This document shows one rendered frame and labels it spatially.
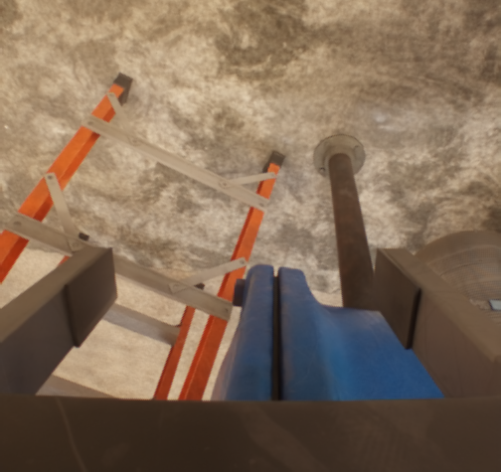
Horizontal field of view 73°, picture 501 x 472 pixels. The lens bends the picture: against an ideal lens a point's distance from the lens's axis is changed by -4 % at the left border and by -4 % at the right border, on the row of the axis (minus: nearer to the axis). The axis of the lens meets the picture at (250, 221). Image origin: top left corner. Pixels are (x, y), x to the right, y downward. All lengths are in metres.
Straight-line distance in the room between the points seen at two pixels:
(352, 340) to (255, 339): 0.08
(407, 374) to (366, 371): 0.03
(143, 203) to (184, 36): 0.54
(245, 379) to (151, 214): 1.05
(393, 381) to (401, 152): 0.82
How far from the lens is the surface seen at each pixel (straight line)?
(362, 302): 0.58
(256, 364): 0.21
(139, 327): 1.19
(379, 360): 0.26
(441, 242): 1.23
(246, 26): 0.89
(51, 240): 0.67
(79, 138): 0.82
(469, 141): 1.06
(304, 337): 0.24
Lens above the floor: 0.87
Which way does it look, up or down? 50 degrees down
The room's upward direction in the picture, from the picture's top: 169 degrees counter-clockwise
